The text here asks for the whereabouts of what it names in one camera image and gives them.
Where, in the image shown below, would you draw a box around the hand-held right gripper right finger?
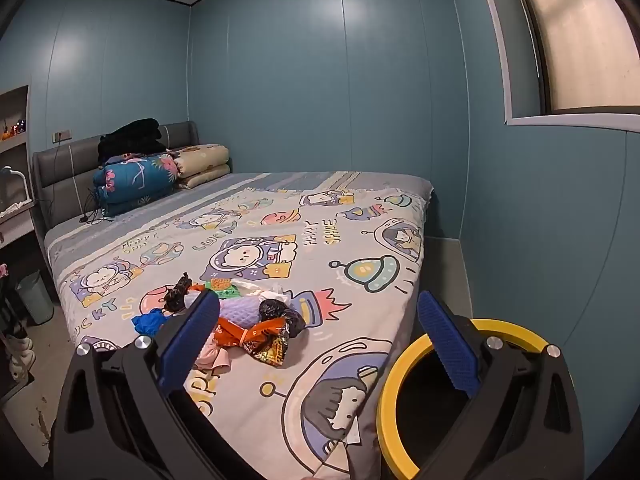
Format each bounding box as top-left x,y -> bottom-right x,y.
416,290 -> 586,480

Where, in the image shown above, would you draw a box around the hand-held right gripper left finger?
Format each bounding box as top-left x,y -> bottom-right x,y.
50,290 -> 266,480

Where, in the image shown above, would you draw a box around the green snack packet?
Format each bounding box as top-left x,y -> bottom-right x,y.
202,278 -> 240,301

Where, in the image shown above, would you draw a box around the yellow rimmed black trash bin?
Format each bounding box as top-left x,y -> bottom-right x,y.
375,317 -> 552,480

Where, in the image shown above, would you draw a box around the white tissue wad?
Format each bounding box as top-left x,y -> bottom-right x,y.
232,280 -> 296,306

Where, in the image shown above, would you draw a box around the blue crumpled plastic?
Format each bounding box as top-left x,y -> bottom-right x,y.
131,308 -> 171,337

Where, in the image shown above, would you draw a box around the dark crumpled wrapper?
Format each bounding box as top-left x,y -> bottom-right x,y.
161,272 -> 193,313

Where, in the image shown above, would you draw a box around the lavender quilted cloth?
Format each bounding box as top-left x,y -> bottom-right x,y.
217,296 -> 266,326

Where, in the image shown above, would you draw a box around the orange snack wrapper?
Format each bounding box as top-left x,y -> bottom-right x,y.
216,316 -> 301,368

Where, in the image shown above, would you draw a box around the black plastic bag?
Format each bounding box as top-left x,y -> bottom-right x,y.
257,299 -> 306,338

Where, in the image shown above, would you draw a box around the bed with cartoon sheet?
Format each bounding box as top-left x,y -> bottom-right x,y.
44,170 -> 435,480

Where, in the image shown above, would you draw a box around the grey waste basket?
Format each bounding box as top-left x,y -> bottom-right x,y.
15,270 -> 55,326

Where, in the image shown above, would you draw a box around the blue floral folded quilt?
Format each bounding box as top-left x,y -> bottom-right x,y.
91,152 -> 180,218

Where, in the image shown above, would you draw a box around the beige patterned folded quilt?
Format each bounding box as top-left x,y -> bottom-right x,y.
167,144 -> 232,190

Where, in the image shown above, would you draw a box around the black folded clothing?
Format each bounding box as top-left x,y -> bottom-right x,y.
97,118 -> 168,163

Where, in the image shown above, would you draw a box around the grey padded headboard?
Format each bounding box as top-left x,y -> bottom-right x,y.
32,121 -> 201,231

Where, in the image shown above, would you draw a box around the white desk lamp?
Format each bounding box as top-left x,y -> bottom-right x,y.
0,166 -> 35,211

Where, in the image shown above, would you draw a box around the white shelf unit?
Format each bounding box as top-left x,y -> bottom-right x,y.
0,85 -> 38,261

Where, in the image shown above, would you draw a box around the small shelf figurines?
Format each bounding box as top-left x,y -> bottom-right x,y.
0,117 -> 27,142

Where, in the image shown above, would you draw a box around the white framed window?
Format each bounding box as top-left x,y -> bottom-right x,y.
472,0 -> 640,133

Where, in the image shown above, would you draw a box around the black charging cable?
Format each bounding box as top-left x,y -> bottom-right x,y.
77,187 -> 108,223

